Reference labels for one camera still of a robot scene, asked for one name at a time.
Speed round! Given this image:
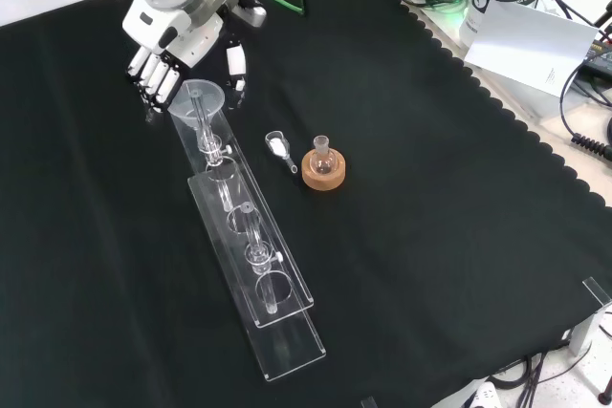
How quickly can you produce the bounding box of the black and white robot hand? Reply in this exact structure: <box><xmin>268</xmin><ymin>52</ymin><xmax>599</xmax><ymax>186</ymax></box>
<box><xmin>121</xmin><ymin>0</ymin><xmax>250</xmax><ymax>116</ymax></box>

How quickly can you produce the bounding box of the translucent plastic funnel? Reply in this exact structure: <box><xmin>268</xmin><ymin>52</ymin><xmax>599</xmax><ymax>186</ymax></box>
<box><xmin>166</xmin><ymin>78</ymin><xmax>226</xmax><ymax>140</ymax></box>

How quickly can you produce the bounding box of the glass weighing funnel with powder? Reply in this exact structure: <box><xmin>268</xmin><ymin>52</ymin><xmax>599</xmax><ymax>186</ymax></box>
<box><xmin>264</xmin><ymin>130</ymin><xmax>299</xmax><ymax>174</ymax></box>

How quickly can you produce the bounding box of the clear acrylic funnel stand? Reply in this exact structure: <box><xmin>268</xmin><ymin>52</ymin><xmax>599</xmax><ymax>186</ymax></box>
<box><xmin>167</xmin><ymin>87</ymin><xmax>329</xmax><ymax>384</ymax></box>

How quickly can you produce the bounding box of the small round-bottom glass flask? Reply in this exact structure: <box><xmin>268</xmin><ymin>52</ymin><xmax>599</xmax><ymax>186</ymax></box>
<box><xmin>308</xmin><ymin>135</ymin><xmax>335</xmax><ymax>176</ymax></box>

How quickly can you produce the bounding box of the black bench cloth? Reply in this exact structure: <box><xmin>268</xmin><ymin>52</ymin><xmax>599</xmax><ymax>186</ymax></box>
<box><xmin>0</xmin><ymin>0</ymin><xmax>612</xmax><ymax>408</ymax></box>

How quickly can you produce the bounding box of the white card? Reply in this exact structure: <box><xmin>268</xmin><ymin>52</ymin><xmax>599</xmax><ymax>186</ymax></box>
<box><xmin>463</xmin><ymin>0</ymin><xmax>600</xmax><ymax>98</ymax></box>

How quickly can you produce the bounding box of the white power strip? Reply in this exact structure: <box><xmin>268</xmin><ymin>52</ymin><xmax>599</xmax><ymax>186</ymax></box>
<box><xmin>461</xmin><ymin>378</ymin><xmax>501</xmax><ymax>408</ymax></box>

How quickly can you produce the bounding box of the cork ring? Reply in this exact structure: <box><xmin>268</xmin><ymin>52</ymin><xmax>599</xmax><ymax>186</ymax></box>
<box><xmin>300</xmin><ymin>147</ymin><xmax>346</xmax><ymax>193</ymax></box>

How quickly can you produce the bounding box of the black coiled cable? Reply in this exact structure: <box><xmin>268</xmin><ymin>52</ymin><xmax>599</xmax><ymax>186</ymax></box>
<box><xmin>571</xmin><ymin>132</ymin><xmax>612</xmax><ymax>161</ymax></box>

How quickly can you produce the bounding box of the black cable bundle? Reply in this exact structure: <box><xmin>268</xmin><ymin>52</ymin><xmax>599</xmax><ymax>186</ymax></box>
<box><xmin>487</xmin><ymin>350</ymin><xmax>575</xmax><ymax>408</ymax></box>

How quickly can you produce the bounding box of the grey metal post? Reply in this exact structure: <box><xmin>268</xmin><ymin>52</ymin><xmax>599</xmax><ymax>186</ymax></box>
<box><xmin>568</xmin><ymin>303</ymin><xmax>612</xmax><ymax>356</ymax></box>

